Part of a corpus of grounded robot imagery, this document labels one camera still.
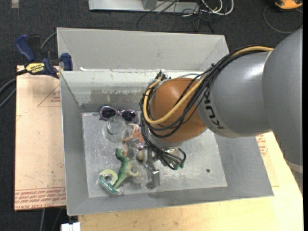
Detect brown cardboard board, red print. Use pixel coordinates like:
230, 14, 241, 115
14, 65, 280, 212

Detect grey metal bin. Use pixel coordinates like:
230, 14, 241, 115
56, 27, 274, 217

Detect orange toy animal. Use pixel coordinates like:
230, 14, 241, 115
122, 123, 145, 144

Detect purple sunglasses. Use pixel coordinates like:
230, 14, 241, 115
99, 105, 139, 123

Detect green tape dispenser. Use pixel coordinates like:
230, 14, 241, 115
98, 168, 124, 197

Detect small tan round object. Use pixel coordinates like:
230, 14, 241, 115
135, 143, 145, 160

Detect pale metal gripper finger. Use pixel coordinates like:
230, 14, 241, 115
145, 166, 154, 191
152, 168, 161, 187

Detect green toy dinosaur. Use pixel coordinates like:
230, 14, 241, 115
112, 148, 142, 190

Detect clear glass cup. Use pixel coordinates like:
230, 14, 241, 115
102, 116, 128, 143

